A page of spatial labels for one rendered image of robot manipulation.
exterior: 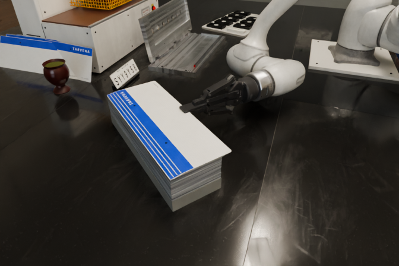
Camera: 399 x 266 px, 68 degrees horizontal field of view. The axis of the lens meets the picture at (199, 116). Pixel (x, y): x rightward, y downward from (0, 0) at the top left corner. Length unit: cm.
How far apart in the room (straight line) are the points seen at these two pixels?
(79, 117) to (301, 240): 73
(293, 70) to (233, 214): 49
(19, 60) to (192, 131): 93
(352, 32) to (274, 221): 93
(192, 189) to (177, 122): 18
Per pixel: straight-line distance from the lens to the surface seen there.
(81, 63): 125
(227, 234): 65
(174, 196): 65
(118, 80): 114
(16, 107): 118
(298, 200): 74
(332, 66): 136
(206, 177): 68
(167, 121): 76
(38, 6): 135
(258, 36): 105
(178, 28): 146
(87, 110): 105
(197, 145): 68
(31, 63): 141
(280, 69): 95
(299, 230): 69
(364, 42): 140
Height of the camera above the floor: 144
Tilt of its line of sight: 34 degrees down
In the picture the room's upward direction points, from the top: straight up
